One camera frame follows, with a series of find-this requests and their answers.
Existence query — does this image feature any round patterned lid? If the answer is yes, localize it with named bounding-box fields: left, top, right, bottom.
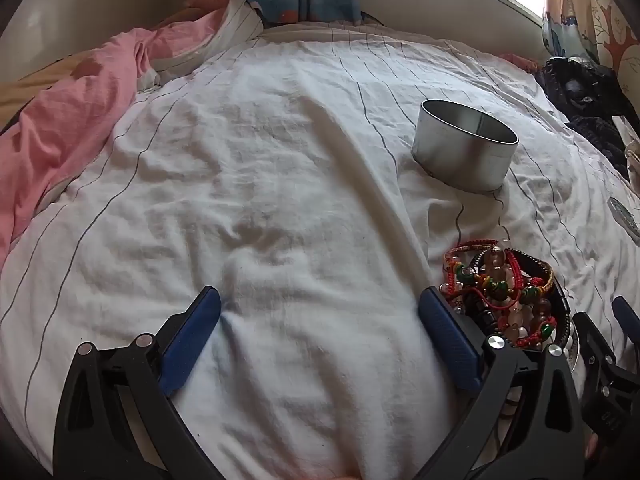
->
left=607, top=197, right=640, bottom=241

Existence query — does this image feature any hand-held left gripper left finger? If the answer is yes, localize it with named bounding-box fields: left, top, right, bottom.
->
left=52, top=286, right=223, bottom=480

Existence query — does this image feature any round black jewelry box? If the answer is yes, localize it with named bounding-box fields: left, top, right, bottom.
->
left=547, top=280, right=581, bottom=361

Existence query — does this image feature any white striped duvet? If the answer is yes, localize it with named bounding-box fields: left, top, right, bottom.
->
left=0, top=25, right=640, bottom=480

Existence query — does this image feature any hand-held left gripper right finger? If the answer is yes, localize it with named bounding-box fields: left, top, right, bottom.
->
left=418, top=286, right=587, bottom=480

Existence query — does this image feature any pink blanket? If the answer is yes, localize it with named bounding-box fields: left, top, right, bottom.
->
left=0, top=0, right=236, bottom=266

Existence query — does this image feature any small pink cloth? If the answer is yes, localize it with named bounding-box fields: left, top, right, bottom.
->
left=500, top=52, right=542, bottom=72

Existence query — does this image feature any orange cloth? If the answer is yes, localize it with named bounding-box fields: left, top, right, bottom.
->
left=182, top=0, right=233, bottom=13

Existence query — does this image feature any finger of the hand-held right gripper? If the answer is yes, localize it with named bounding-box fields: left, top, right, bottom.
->
left=572, top=311, right=633, bottom=396
left=612, top=296, right=640, bottom=346

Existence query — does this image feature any cream cloth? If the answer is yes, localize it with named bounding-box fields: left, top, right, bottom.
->
left=612, top=115, right=640, bottom=186

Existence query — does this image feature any round silver metal tin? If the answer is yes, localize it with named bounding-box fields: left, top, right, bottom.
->
left=411, top=99, right=520, bottom=193

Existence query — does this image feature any cream wardrobe with tree print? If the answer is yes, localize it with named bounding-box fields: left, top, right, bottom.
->
left=590, top=0, right=640, bottom=91

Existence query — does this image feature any pink curtain with blue hem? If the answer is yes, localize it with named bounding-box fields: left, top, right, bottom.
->
left=542, top=0, right=601, bottom=61

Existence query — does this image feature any black jacket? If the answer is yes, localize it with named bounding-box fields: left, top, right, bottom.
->
left=535, top=57, right=640, bottom=176

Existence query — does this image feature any pile of beaded bracelets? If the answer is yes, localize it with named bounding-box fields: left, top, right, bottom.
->
left=442, top=241, right=558, bottom=351

